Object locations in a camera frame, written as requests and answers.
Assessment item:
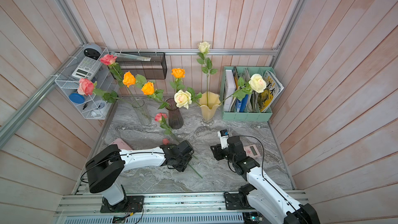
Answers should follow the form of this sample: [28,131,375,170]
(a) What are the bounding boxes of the yellow ruffled vase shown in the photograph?
[199,92,221,127]

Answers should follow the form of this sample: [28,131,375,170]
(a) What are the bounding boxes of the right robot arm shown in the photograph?
[210,136,320,224]

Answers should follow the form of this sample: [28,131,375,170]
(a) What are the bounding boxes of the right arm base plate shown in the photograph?
[223,192,252,210]

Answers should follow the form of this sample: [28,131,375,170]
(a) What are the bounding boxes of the blue folder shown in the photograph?
[235,95,249,113]

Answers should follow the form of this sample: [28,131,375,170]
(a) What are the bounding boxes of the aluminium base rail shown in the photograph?
[53,192,268,224]

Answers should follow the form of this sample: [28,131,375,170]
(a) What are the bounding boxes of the white desk calculator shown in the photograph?
[72,57,102,80]

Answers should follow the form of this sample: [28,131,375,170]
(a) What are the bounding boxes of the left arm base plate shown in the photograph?
[100,196,144,213]

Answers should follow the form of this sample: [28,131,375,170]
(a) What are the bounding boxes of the clear glass vase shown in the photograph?
[132,99,152,125]

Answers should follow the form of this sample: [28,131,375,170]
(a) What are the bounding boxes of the blue lid jar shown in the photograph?
[69,92,86,104]

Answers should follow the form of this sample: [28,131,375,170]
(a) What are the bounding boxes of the mint green file organizer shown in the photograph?
[219,66,276,122]

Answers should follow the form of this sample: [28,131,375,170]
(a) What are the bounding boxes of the pink rose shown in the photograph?
[99,54,145,122]
[154,113,180,143]
[77,79,136,106]

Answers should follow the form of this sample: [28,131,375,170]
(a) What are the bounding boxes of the paper strip on basket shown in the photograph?
[111,52,151,62]

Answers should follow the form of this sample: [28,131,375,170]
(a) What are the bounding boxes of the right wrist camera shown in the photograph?
[217,129,229,149]

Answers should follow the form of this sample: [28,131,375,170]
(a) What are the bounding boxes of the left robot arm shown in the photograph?
[86,141,194,207]

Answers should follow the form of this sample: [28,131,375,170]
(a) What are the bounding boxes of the pink case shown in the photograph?
[111,138,133,150]

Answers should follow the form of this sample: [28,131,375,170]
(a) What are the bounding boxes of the cream rose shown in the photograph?
[222,74,267,103]
[174,87,202,110]
[197,41,218,92]

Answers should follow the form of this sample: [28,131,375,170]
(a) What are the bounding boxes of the white wire shelf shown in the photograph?
[55,46,118,120]

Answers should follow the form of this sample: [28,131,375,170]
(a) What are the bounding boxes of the white book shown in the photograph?
[224,69,236,112]

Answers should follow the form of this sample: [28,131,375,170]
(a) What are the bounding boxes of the yellow magazine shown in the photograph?
[257,71,284,113]

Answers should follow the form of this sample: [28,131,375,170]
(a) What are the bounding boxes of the round grey alarm clock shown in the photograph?
[84,44,103,60]

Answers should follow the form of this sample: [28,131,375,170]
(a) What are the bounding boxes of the purple glass vase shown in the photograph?
[166,98,184,130]

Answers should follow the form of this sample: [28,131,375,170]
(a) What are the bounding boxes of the orange rose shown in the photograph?
[141,82,171,109]
[122,72,154,90]
[170,68,185,94]

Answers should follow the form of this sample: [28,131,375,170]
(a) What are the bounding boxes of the black wire basket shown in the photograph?
[116,52,167,80]

